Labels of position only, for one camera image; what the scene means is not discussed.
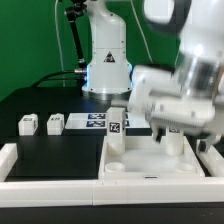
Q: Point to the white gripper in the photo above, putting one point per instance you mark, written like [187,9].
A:
[157,94]

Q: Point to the white square tabletop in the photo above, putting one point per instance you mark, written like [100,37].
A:
[143,158]

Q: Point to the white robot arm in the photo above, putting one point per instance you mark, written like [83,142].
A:
[199,66]

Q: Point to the white sheet with tags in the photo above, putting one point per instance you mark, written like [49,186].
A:
[78,121]

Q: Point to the white U-shaped obstacle fence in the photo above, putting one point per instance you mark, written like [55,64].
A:
[209,188]

